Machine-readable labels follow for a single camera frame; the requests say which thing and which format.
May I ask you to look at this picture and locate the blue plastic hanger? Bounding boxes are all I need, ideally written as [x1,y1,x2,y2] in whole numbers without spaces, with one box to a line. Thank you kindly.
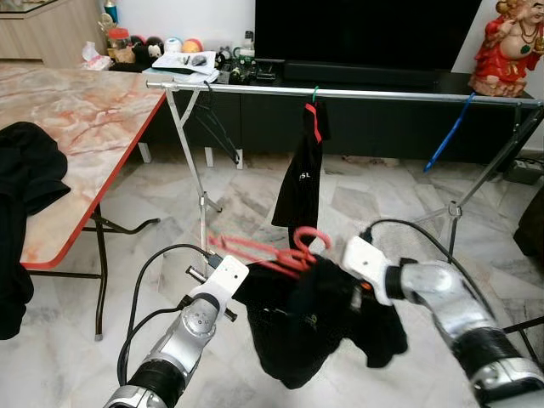
[423,92,478,174]

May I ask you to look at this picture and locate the black plastic hanger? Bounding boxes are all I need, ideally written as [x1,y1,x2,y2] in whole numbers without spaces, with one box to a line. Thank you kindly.
[191,89,242,165]

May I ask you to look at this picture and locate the black shirt red collar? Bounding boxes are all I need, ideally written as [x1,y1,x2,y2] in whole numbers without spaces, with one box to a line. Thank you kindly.
[272,99,332,252]

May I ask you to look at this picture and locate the black low television console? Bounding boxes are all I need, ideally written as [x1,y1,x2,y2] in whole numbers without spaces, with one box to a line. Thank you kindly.
[110,58,544,164]

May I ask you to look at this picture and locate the silver metal clothes rack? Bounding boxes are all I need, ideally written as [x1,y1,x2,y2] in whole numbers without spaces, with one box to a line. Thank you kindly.
[146,79,544,266]

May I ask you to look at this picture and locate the black flat screen television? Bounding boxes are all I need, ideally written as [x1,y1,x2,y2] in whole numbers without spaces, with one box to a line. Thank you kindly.
[255,0,483,71]

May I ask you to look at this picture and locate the white paper stack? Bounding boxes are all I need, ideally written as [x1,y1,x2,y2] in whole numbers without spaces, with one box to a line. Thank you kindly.
[142,49,221,84]

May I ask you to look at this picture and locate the laughing buddha statue red robe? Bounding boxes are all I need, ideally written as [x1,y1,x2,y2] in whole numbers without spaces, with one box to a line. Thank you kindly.
[469,0,544,98]

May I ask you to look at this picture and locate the black mouse plush toy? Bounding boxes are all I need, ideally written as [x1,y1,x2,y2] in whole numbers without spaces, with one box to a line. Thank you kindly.
[144,36,166,60]

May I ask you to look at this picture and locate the marble pattern table red edge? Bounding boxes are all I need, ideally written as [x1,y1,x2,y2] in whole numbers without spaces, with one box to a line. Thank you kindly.
[0,66,168,343]

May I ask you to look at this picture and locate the red lidded jar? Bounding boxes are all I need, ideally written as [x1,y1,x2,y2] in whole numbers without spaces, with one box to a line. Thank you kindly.
[108,28,132,63]

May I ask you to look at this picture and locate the pink white tissue box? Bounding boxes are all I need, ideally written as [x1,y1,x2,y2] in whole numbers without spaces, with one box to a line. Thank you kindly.
[81,42,114,71]

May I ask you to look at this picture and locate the gold blue trophy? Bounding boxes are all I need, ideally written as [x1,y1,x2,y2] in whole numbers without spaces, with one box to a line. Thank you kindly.
[103,0,121,27]

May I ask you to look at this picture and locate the light wooden sideboard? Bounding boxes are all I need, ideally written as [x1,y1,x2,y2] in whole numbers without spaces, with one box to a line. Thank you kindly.
[0,0,107,69]

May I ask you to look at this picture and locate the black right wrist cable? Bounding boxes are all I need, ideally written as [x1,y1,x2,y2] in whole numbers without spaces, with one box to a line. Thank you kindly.
[360,218,467,277]

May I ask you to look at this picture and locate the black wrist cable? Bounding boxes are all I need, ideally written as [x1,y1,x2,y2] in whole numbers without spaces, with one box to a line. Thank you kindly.
[117,243,215,388]
[360,218,467,277]

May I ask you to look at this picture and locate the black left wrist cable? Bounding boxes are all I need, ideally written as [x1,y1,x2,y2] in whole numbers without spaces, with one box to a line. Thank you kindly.
[117,243,215,388]

